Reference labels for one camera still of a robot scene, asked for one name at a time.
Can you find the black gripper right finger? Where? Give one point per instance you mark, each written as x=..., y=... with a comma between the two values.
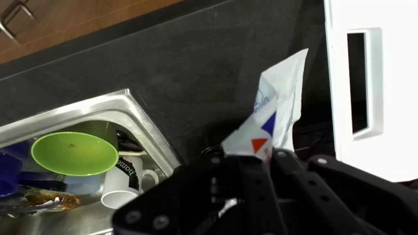
x=343, y=200

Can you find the wooden base cabinet doors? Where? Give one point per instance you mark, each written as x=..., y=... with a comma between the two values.
x=57, y=21

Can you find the white first aid box lid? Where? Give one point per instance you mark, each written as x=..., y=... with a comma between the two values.
x=386, y=146

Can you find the white first aid packet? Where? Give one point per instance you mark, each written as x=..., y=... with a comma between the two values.
x=277, y=107

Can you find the white mug in sink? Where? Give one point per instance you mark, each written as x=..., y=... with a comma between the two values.
x=124, y=181

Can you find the stainless steel sink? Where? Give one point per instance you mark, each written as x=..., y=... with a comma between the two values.
x=35, y=201

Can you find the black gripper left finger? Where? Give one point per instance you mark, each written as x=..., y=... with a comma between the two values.
x=211, y=196

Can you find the green bowl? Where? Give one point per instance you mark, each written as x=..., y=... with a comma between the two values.
x=85, y=149

